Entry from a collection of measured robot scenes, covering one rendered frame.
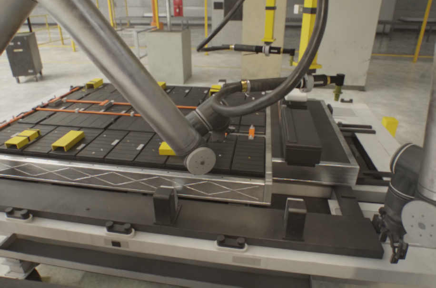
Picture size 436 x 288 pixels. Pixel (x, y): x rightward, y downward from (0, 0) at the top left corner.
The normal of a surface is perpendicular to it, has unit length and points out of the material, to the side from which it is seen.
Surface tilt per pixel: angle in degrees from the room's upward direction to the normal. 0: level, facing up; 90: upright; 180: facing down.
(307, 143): 0
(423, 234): 90
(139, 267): 0
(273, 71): 90
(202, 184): 90
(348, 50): 90
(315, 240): 0
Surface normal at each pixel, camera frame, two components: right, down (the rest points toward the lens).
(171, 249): -0.15, 0.41
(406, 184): -0.76, 0.27
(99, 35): 0.58, 0.19
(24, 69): 0.34, 0.39
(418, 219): -0.91, 0.17
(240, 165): 0.00, -0.91
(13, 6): 0.67, 0.57
